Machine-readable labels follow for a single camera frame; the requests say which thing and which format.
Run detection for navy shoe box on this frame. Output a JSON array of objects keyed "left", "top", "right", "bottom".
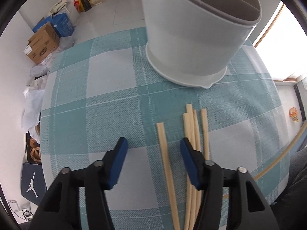
[{"left": 21, "top": 163, "right": 47, "bottom": 206}]

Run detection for brown boots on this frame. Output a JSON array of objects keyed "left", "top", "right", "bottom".
[{"left": 29, "top": 123, "right": 41, "bottom": 163}]

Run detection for white plastic bag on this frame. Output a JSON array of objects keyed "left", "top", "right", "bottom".
[{"left": 21, "top": 74, "right": 48, "bottom": 144}]

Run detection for teal checkered tablecloth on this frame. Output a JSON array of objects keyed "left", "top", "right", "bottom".
[{"left": 40, "top": 28, "right": 284, "bottom": 229}]

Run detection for brown cardboard box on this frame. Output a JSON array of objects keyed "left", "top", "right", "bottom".
[{"left": 23, "top": 22, "right": 60, "bottom": 64}]

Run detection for grey plastic parcel bag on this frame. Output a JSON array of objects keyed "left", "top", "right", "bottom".
[{"left": 58, "top": 36, "right": 74, "bottom": 52}]

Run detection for blue cardboard box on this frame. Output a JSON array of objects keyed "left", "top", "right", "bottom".
[{"left": 32, "top": 13, "right": 74, "bottom": 37}]

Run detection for white grey utensil holder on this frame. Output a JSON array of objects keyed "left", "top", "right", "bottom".
[{"left": 142, "top": 0, "right": 262, "bottom": 89}]

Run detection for beige cloth bag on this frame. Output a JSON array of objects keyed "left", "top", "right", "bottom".
[{"left": 47, "top": 0, "right": 70, "bottom": 17}]

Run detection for red yellow bag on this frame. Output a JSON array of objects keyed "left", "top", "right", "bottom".
[{"left": 73, "top": 0, "right": 92, "bottom": 12}]

